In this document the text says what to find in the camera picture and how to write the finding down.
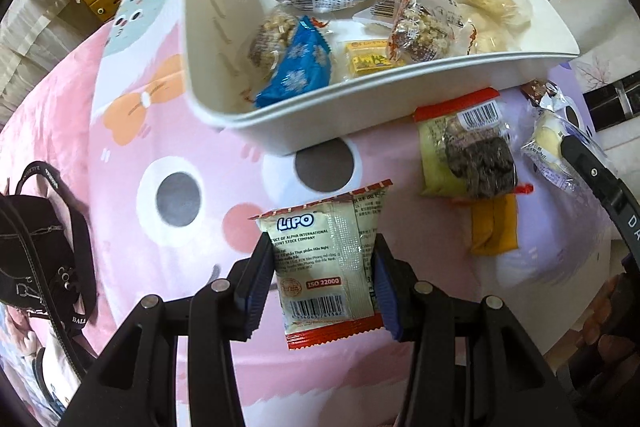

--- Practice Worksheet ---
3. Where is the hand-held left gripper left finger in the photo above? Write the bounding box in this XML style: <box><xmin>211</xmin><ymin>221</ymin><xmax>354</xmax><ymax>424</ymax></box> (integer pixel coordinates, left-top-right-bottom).
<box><xmin>59</xmin><ymin>232</ymin><xmax>275</xmax><ymax>427</ymax></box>

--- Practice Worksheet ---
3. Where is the clear red-trim nut cluster packet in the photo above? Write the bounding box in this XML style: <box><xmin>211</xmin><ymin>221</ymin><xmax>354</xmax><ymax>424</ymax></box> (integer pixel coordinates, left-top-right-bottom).
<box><xmin>387</xmin><ymin>0</ymin><xmax>476</xmax><ymax>65</ymax></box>

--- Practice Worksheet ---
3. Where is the yellow raisin packet red trim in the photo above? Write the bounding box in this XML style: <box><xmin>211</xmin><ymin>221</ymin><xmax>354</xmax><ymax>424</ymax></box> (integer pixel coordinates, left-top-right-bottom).
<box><xmin>414</xmin><ymin>88</ymin><xmax>533</xmax><ymax>202</ymax></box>

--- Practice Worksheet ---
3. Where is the white red-trim biscuit packet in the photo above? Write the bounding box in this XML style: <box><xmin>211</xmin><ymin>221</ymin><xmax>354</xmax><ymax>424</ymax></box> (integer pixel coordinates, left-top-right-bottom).
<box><xmin>248</xmin><ymin>179</ymin><xmax>394</xmax><ymax>350</ymax></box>

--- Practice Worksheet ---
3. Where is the white printed cloth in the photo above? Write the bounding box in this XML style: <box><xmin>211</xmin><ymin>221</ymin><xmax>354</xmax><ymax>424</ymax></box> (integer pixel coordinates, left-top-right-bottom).
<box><xmin>0</xmin><ymin>302</ymin><xmax>86</xmax><ymax>413</ymax></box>

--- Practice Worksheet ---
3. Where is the dark rectangular object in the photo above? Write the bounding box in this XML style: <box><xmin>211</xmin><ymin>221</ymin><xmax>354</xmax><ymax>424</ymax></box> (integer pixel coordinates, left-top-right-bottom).
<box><xmin>585</xmin><ymin>79</ymin><xmax>640</xmax><ymax>132</ymax></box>

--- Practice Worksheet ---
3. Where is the blue snowflake snack packet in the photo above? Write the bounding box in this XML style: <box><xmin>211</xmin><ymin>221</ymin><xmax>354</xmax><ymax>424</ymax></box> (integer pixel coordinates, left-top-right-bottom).
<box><xmin>255</xmin><ymin>14</ymin><xmax>335</xmax><ymax>108</ymax></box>

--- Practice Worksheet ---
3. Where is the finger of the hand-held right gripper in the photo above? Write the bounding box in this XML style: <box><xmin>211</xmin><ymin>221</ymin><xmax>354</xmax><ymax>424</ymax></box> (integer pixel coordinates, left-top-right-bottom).
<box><xmin>560</xmin><ymin>134</ymin><xmax>623</xmax><ymax>208</ymax></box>

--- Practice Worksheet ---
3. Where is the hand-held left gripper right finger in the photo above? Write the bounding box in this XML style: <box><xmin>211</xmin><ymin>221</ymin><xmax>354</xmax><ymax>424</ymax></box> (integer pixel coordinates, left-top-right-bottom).
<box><xmin>370</xmin><ymin>232</ymin><xmax>573</xmax><ymax>427</ymax></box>

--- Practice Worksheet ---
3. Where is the pink blanket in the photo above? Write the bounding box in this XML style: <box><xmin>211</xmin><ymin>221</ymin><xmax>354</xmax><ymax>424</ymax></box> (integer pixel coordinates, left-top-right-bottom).
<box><xmin>0</xmin><ymin>22</ymin><xmax>116</xmax><ymax>308</ymax></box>

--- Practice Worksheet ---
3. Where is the clear cream bun packet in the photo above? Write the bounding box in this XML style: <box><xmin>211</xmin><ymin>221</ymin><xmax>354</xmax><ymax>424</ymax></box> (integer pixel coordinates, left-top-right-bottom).
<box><xmin>520</xmin><ymin>94</ymin><xmax>608</xmax><ymax>192</ymax></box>

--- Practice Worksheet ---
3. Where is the black strap bag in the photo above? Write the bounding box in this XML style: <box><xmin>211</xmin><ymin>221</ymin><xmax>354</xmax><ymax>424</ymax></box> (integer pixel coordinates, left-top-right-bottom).
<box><xmin>0</xmin><ymin>162</ymin><xmax>98</xmax><ymax>388</ymax></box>

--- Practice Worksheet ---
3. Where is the small yellow snack packet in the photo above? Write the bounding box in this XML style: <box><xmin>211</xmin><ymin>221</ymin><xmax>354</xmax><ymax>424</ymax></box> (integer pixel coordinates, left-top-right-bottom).
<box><xmin>342</xmin><ymin>38</ymin><xmax>408</xmax><ymax>80</ymax></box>

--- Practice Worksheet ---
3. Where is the white lace curtain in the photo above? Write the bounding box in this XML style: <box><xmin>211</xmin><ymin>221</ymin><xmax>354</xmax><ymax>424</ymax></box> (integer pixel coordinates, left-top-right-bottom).
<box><xmin>0</xmin><ymin>0</ymin><xmax>101</xmax><ymax>128</ymax></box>

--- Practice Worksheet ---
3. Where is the orange yellow snack packet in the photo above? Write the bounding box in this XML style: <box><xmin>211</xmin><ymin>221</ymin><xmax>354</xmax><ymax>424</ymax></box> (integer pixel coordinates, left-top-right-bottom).
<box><xmin>470</xmin><ymin>194</ymin><xmax>521</xmax><ymax>257</ymax></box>

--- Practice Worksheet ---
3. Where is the person's right hand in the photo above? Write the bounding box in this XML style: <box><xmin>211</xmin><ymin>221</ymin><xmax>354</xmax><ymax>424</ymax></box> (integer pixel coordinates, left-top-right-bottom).
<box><xmin>575</xmin><ymin>274</ymin><xmax>640</xmax><ymax>358</ymax></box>

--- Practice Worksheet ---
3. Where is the brown snack packet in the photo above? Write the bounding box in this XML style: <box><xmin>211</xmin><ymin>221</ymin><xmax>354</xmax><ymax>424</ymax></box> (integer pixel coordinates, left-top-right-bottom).
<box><xmin>520</xmin><ymin>78</ymin><xmax>561</xmax><ymax>108</ymax></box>

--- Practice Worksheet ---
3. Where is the white plastic bin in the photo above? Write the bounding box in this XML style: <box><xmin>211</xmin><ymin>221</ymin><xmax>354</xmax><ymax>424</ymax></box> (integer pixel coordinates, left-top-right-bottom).
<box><xmin>180</xmin><ymin>0</ymin><xmax>583</xmax><ymax>158</ymax></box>

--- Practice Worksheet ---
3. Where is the clear nut bar packet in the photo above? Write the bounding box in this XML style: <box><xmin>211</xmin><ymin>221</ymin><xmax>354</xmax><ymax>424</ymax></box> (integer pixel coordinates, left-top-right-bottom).
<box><xmin>247</xmin><ymin>4</ymin><xmax>301</xmax><ymax>70</ymax></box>

